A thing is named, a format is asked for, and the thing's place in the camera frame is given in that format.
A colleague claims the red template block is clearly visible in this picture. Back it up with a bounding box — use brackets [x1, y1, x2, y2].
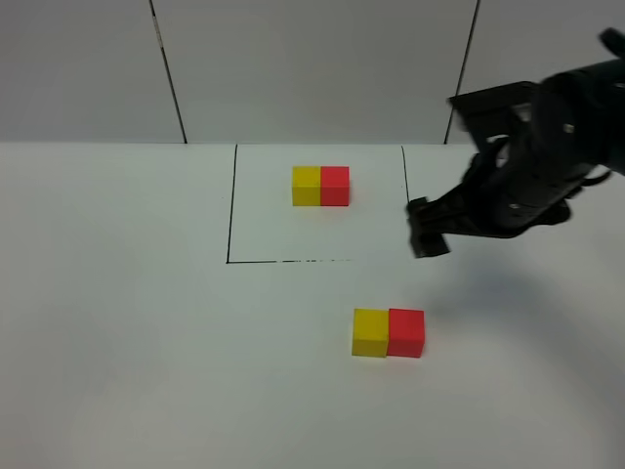
[320, 166, 351, 206]

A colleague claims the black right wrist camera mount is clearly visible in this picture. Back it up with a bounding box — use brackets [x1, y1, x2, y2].
[448, 81, 538, 152]

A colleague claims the yellow template block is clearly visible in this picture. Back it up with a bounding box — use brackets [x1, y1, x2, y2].
[291, 166, 321, 206]

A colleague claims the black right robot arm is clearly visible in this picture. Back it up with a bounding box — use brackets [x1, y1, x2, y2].
[406, 28, 624, 258]

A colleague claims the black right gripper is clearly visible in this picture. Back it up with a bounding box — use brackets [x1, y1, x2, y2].
[406, 82, 610, 258]

